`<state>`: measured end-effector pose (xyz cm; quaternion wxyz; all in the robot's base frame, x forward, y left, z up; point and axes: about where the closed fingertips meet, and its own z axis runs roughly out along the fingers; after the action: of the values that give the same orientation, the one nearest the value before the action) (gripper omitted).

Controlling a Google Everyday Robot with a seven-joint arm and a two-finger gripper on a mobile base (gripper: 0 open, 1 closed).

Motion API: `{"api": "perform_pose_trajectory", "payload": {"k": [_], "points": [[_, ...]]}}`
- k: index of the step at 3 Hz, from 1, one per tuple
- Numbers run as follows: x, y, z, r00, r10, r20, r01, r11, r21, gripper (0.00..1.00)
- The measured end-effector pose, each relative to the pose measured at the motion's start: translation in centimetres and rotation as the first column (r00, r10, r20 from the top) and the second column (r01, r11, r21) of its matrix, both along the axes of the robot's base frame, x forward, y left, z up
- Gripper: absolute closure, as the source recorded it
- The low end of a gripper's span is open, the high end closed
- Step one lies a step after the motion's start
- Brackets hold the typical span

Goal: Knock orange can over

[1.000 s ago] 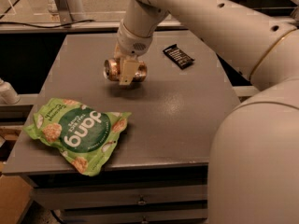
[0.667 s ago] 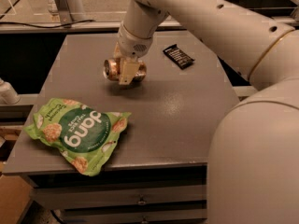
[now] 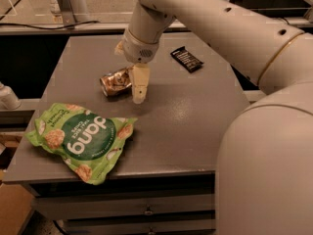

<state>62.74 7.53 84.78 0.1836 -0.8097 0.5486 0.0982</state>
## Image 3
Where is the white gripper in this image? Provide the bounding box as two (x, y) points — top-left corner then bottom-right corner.
(114, 28), (158, 104)

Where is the orange soda can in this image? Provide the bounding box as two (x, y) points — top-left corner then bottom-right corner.
(100, 68), (132, 97)

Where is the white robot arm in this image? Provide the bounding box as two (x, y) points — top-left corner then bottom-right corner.
(120, 0), (313, 235)

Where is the black snack bar wrapper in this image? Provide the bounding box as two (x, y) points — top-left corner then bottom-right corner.
(170, 46), (203, 73)

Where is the green rice chips bag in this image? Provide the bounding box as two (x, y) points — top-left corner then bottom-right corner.
(26, 103), (137, 185)

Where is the grey drawer cabinet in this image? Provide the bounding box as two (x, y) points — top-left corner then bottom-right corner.
(4, 32), (249, 235)

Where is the white pipe at left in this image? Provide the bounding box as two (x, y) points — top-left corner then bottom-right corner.
(0, 82), (22, 110)

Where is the cardboard box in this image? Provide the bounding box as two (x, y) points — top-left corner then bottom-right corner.
(0, 182), (33, 235)

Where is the metal bracket left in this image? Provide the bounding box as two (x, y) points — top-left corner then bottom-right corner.
(57, 0), (75, 28)

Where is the black cable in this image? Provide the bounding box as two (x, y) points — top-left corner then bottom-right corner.
(0, 20), (101, 30)

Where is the grey metal rail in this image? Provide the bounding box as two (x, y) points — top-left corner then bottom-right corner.
(0, 17), (313, 36)

